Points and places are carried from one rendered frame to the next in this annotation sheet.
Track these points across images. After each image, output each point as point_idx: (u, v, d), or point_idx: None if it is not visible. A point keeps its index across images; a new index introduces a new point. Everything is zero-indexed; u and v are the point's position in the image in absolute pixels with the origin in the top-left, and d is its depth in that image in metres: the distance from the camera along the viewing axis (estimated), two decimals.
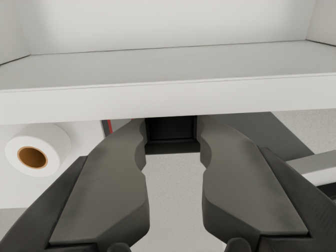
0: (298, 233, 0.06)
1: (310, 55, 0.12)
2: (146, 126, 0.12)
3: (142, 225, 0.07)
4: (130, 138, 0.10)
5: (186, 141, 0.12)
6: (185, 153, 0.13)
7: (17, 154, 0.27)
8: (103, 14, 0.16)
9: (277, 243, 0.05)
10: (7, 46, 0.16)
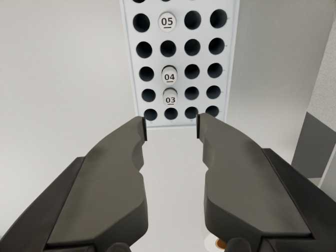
0: (300, 235, 0.05)
1: None
2: (143, 126, 0.12)
3: (140, 225, 0.07)
4: (128, 138, 0.10)
5: None
6: None
7: (216, 240, 0.28)
8: None
9: (279, 244, 0.05)
10: (320, 188, 0.17)
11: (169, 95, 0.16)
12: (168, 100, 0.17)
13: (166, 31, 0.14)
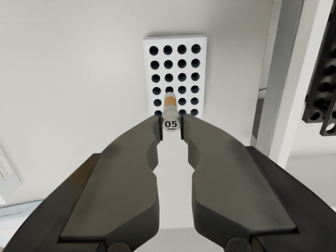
0: (286, 229, 0.06)
1: None
2: (159, 126, 0.12)
3: (151, 226, 0.07)
4: (143, 137, 0.10)
5: None
6: None
7: None
8: (309, 142, 0.30)
9: (267, 240, 0.05)
10: None
11: None
12: None
13: (169, 132, 0.13)
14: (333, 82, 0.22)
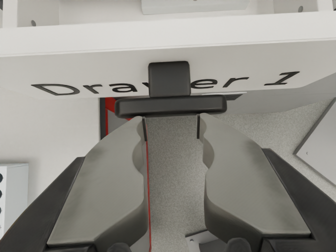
0: (300, 235, 0.05)
1: None
2: (143, 126, 0.12)
3: (140, 225, 0.07)
4: (128, 138, 0.10)
5: (183, 97, 0.13)
6: (183, 111, 0.13)
7: None
8: None
9: (279, 244, 0.05)
10: None
11: None
12: None
13: None
14: None
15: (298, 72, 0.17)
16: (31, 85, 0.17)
